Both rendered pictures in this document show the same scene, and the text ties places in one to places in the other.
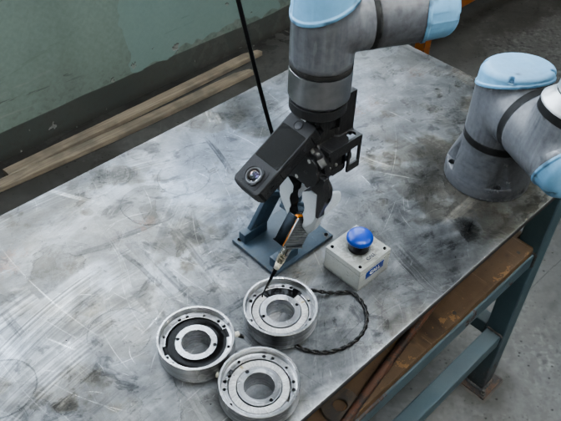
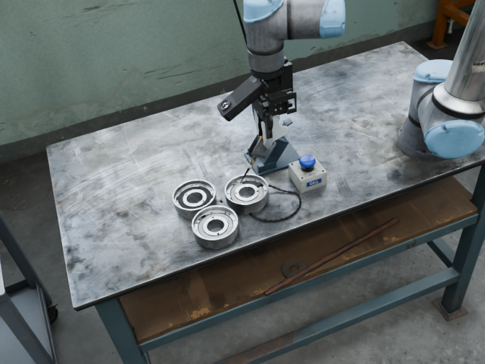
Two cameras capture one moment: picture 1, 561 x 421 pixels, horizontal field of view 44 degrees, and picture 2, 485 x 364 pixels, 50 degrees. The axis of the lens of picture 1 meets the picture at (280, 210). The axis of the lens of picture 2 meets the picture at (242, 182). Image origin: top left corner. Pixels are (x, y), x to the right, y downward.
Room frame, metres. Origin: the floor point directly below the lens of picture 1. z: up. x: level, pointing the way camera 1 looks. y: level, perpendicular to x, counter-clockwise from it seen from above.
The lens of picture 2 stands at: (-0.18, -0.43, 1.70)
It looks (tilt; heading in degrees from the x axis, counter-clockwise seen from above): 43 degrees down; 29
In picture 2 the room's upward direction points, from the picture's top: 7 degrees counter-clockwise
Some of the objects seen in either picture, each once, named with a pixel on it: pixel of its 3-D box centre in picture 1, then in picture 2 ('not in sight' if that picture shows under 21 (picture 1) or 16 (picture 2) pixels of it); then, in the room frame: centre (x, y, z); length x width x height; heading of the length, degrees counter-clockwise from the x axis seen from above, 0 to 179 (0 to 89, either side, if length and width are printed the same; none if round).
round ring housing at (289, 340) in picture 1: (280, 314); (247, 194); (0.61, 0.00, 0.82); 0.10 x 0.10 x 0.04
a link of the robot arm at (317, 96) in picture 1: (317, 80); (265, 55); (0.70, -0.04, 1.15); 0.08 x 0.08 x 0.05
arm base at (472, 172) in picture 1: (492, 152); (429, 128); (0.96, -0.37, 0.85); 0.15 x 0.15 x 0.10
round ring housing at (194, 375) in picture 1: (196, 345); (195, 200); (0.55, 0.11, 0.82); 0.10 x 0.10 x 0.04
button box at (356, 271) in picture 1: (359, 255); (309, 173); (0.72, -0.12, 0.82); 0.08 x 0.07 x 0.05; 135
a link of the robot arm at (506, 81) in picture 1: (512, 98); (438, 90); (0.95, -0.37, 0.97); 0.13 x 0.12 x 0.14; 20
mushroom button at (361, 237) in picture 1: (358, 245); (307, 166); (0.72, -0.12, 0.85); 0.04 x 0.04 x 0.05
